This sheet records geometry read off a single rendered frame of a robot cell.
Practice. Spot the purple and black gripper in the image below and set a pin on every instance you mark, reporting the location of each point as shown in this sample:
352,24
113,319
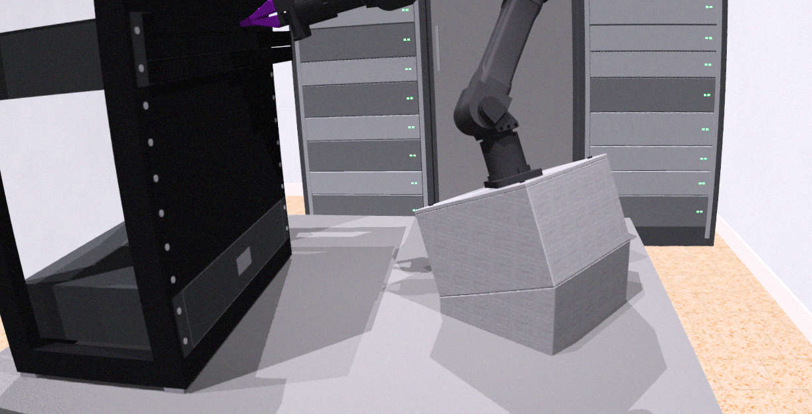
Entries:
298,13

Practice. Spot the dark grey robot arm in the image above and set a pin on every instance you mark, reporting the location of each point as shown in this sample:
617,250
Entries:
482,108

